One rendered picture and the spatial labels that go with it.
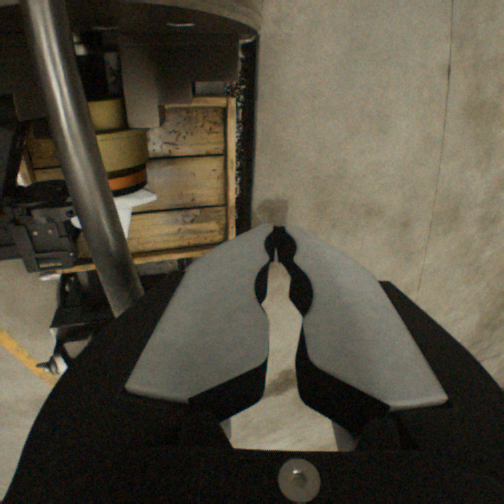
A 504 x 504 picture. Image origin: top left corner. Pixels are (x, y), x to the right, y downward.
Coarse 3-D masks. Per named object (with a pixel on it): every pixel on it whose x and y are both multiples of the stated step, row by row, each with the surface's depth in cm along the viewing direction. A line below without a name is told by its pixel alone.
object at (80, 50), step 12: (84, 36) 24; (96, 36) 25; (84, 48) 25; (96, 48) 25; (84, 60) 25; (96, 60) 26; (84, 72) 26; (96, 72) 26; (84, 84) 26; (96, 84) 27; (96, 96) 28
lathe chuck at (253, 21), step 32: (0, 0) 10; (96, 0) 11; (128, 0) 12; (160, 0) 13; (192, 0) 14; (224, 0) 15; (256, 0) 18; (128, 32) 21; (160, 32) 21; (192, 32) 22; (224, 32) 22; (256, 32) 21
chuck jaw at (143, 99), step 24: (120, 48) 22; (144, 48) 22; (168, 48) 22; (192, 48) 23; (216, 48) 23; (144, 72) 23; (168, 72) 23; (192, 72) 24; (216, 72) 24; (144, 96) 24; (168, 96) 25; (192, 96) 28; (144, 120) 25
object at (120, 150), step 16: (112, 96) 27; (96, 112) 23; (112, 112) 24; (96, 128) 24; (112, 128) 25; (128, 128) 25; (144, 128) 26; (112, 144) 25; (128, 144) 26; (144, 144) 28; (112, 160) 25; (128, 160) 26; (144, 160) 28; (112, 176) 27; (128, 176) 27; (144, 176) 29; (112, 192) 27; (128, 192) 28
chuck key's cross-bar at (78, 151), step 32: (32, 0) 6; (64, 0) 6; (32, 32) 6; (64, 32) 6; (64, 64) 7; (64, 96) 7; (64, 128) 7; (64, 160) 7; (96, 160) 8; (96, 192) 8; (96, 224) 8; (96, 256) 8; (128, 256) 9; (128, 288) 9
